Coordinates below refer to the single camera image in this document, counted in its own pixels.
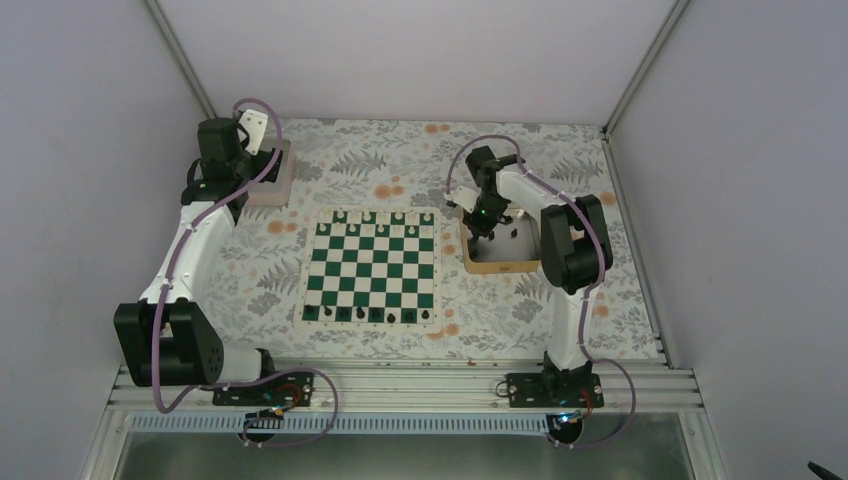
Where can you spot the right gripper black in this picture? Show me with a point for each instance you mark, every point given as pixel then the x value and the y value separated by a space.
pixel 482 229

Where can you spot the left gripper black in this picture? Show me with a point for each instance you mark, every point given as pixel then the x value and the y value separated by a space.
pixel 265 157

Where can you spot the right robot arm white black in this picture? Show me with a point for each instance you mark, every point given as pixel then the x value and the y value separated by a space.
pixel 574 249

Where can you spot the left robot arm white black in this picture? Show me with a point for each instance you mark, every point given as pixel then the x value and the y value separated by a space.
pixel 166 335

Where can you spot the pink white tray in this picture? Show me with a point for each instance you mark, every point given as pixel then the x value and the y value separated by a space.
pixel 275 189

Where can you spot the tan metal tray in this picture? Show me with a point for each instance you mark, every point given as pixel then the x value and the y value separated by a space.
pixel 503 254

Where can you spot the floral patterned tablecloth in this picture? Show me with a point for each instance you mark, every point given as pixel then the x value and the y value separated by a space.
pixel 254 291

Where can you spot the green white chessboard mat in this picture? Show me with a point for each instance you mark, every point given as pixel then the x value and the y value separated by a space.
pixel 353 266

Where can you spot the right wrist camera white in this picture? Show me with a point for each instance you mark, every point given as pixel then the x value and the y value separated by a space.
pixel 462 196

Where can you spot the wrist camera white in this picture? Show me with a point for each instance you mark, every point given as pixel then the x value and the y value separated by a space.
pixel 462 196
pixel 251 129

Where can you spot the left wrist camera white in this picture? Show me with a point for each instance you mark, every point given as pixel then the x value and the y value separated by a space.
pixel 251 129

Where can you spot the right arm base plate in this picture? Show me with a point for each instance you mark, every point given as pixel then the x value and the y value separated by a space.
pixel 532 390

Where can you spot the aluminium rail frame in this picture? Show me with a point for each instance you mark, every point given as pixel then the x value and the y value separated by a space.
pixel 438 419

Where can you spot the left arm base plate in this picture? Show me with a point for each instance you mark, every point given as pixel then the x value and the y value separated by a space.
pixel 290 390

